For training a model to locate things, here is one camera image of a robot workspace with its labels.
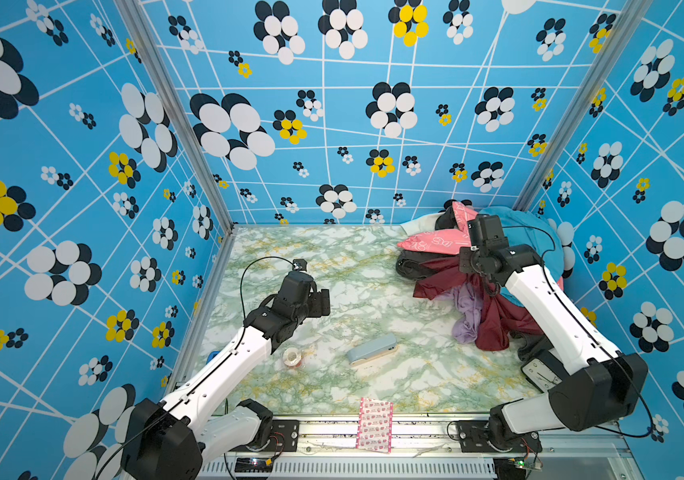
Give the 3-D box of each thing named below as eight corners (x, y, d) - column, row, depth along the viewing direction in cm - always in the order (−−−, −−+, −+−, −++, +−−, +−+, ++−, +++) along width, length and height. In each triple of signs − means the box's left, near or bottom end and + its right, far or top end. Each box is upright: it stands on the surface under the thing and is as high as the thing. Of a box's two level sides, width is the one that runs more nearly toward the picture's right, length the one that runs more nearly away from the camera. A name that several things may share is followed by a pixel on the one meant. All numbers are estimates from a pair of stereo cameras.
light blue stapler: (352, 369, 86) (351, 363, 82) (346, 355, 89) (346, 348, 85) (397, 350, 90) (399, 343, 86) (390, 337, 93) (392, 330, 89)
